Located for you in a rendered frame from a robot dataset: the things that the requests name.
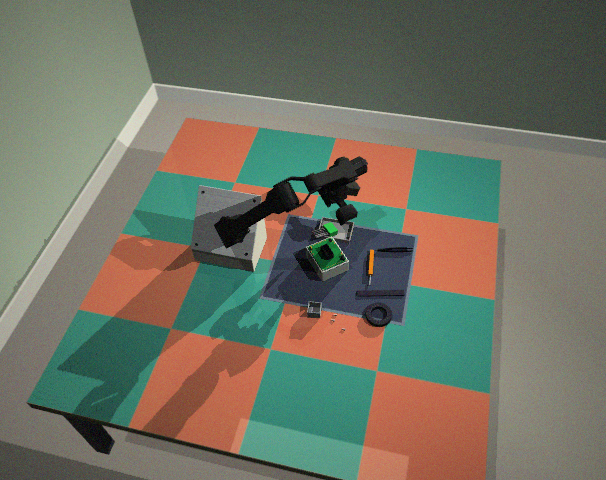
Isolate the dark blue work mat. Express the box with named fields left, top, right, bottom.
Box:
left=259, top=214, right=419, bottom=326

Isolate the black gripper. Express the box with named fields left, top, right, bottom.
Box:
left=318, top=185, right=358, bottom=225

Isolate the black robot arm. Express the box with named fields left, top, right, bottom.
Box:
left=214, top=156, right=368, bottom=248

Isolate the green circuit board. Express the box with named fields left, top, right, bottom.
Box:
left=308, top=237, right=347, bottom=271

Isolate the green power plug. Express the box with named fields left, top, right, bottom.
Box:
left=311, top=222, right=338, bottom=238

